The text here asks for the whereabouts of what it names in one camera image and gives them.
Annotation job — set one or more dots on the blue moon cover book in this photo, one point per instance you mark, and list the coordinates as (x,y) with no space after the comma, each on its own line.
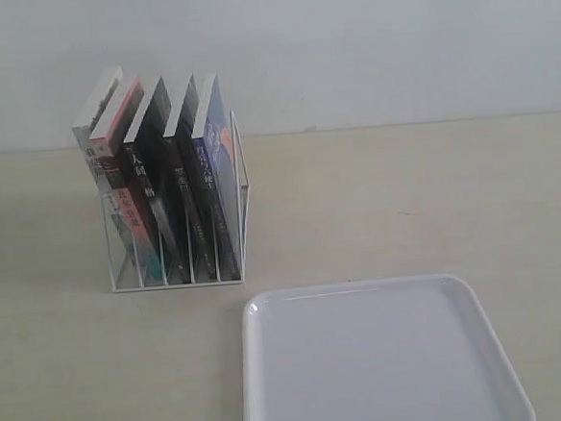
(212,143)

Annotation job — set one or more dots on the dark brown patterned book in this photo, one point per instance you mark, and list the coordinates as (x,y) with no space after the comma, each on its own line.
(178,141)

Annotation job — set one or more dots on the black white-lettered book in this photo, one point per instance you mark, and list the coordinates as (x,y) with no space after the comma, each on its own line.
(144,145)

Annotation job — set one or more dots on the red pink spine book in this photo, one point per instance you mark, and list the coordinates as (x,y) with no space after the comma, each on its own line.
(107,138)

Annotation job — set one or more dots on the white plastic tray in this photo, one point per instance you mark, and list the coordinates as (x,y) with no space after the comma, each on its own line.
(415,348)

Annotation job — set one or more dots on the white wire book rack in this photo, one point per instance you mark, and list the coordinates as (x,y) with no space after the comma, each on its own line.
(124,277)

